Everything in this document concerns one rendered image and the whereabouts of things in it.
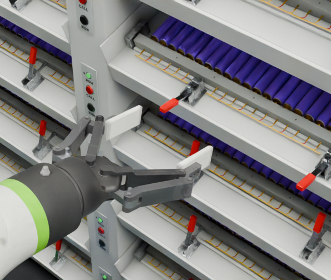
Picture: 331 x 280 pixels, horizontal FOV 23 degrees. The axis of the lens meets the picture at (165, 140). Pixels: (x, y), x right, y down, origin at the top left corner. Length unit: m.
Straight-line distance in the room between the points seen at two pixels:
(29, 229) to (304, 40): 0.49
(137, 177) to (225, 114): 0.36
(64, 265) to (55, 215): 1.23
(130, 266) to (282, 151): 0.70
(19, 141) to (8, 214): 1.03
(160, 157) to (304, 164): 0.37
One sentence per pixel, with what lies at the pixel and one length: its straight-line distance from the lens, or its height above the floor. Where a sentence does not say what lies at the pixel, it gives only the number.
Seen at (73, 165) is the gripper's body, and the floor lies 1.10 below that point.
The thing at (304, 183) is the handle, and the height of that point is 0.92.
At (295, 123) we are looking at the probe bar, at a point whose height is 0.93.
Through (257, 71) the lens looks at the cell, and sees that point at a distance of 1.36.
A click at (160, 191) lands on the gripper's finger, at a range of 1.00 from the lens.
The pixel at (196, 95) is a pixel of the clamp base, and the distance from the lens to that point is 1.36.
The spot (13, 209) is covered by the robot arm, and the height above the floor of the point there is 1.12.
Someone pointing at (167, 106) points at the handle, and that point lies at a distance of 1.31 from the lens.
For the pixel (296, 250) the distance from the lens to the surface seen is 1.41.
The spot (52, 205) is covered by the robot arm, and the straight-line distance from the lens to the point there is 0.92.
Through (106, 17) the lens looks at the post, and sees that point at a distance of 1.40.
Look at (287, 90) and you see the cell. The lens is 1.33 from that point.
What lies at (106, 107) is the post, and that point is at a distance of 1.53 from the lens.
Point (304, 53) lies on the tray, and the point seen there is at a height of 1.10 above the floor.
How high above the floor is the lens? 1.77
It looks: 42 degrees down
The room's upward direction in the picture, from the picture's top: straight up
